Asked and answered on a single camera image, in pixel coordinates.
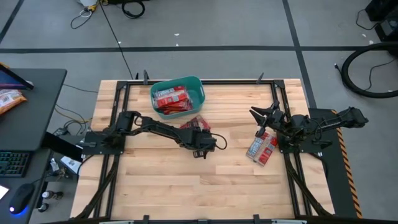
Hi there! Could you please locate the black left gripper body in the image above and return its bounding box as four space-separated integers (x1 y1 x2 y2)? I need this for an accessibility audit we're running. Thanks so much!
185 128 218 159

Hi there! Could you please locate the thick black hose loop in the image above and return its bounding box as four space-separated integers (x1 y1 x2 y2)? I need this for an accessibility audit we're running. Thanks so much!
341 41 398 100

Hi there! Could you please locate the white box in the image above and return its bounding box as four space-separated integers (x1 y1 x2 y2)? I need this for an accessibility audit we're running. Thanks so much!
59 155 82 174

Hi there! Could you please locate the black keyboard shelf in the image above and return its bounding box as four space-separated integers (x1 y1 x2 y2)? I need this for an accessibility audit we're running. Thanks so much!
0 148 52 224

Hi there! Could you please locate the black mat with hazard stripe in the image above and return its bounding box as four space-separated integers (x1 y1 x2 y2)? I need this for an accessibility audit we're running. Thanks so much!
307 108 364 219

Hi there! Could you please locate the teal plastic basket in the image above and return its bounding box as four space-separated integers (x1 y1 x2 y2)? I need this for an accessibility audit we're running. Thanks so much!
150 75 206 121

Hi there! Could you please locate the black power strip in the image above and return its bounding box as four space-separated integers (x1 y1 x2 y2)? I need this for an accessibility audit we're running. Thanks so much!
52 126 72 137

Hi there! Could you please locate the long black floor cable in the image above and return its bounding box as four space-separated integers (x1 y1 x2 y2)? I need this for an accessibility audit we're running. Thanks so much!
98 0 134 80

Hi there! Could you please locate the orange snack bag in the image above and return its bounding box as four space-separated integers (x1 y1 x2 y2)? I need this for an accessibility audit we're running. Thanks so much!
0 89 27 116

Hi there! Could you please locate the black computer mouse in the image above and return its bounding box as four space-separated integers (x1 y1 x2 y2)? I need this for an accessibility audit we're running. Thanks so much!
8 182 35 215

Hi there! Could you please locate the black monitor with blue screen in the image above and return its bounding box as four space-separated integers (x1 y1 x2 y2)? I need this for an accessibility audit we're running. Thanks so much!
0 63 34 91

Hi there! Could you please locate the black desk top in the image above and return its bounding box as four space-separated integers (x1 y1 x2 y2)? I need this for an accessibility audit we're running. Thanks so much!
0 68 68 152

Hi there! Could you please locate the backlit black keyboard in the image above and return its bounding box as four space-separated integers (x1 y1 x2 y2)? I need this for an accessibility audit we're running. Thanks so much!
0 151 32 178

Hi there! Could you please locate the black equipment case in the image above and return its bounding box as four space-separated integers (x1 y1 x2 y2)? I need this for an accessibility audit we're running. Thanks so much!
365 0 398 43

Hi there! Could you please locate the coiled black cable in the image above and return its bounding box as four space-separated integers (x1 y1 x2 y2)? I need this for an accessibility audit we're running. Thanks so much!
121 0 146 19

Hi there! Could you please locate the thin black cable with plug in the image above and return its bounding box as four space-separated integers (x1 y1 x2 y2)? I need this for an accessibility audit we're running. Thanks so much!
334 58 398 91

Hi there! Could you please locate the black box under desk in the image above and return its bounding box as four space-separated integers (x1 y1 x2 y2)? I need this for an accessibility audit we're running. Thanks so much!
41 131 84 162

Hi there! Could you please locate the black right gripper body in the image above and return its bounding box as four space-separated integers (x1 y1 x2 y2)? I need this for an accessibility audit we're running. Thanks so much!
255 100 285 138

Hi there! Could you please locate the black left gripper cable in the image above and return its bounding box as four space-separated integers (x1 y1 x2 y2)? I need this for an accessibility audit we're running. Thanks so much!
211 133 228 151

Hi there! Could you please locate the yellow cable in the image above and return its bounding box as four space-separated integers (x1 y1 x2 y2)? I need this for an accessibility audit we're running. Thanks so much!
55 105 93 126

